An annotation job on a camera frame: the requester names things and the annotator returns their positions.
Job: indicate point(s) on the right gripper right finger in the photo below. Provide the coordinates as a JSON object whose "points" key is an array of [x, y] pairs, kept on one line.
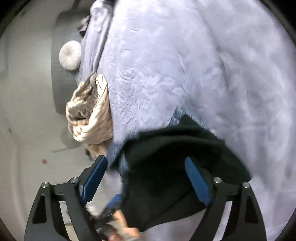
{"points": [[245, 219]]}

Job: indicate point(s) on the lavender embossed bed blanket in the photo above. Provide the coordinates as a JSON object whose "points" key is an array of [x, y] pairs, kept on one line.
{"points": [[228, 64]]}

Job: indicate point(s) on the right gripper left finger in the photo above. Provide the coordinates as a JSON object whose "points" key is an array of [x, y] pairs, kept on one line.
{"points": [[45, 221]]}

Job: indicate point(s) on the round white cushion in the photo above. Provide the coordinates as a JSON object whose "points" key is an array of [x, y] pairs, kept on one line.
{"points": [[70, 55]]}

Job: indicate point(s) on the grey quilted headboard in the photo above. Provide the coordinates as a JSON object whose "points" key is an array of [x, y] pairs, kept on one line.
{"points": [[63, 81]]}

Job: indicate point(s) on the person's left hand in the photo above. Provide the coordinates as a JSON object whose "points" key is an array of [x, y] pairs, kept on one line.
{"points": [[120, 230]]}

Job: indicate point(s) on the beige striped blanket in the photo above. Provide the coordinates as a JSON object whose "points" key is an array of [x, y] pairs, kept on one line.
{"points": [[89, 115]]}

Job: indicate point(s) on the black pants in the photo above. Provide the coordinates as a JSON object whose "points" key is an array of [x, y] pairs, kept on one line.
{"points": [[166, 173]]}

